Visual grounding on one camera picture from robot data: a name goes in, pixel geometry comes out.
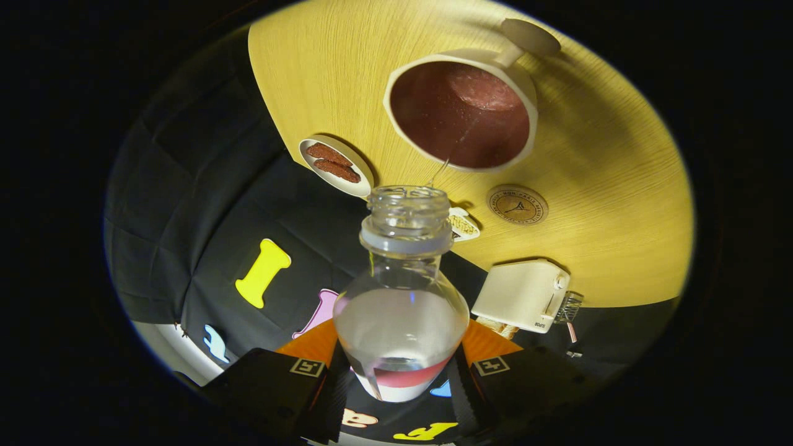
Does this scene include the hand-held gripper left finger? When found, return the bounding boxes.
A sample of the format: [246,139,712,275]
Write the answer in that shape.
[201,319,352,444]

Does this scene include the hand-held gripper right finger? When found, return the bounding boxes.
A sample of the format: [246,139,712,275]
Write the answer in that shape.
[447,319,600,444]

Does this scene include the clear bottle with red label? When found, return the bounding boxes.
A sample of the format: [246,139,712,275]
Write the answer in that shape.
[333,185,470,403]

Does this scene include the round brown coaster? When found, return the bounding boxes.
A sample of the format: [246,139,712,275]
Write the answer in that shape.
[486,184,549,225]

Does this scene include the cream cup with wooden handle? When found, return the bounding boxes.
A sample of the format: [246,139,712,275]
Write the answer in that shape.
[383,18,561,173]

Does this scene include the toasted bread slice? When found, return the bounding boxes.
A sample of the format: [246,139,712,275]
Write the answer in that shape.
[476,316,520,340]

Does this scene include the white toaster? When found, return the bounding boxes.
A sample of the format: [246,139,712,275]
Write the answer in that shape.
[471,260,571,334]

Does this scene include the white divided tray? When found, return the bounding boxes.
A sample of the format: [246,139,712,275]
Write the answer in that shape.
[447,207,481,242]

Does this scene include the white round plate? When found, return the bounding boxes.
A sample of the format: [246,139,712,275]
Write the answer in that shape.
[299,134,375,199]

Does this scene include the red-brown meat piece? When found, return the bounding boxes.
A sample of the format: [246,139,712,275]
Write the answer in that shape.
[313,159,361,184]
[306,142,354,168]

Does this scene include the black backdrop cloth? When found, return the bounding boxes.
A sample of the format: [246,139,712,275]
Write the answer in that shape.
[104,28,682,446]

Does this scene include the wooden table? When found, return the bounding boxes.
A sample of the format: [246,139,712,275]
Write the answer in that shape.
[248,0,694,308]

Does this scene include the wire mesh holder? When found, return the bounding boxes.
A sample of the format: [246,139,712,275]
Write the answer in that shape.
[553,291,584,325]

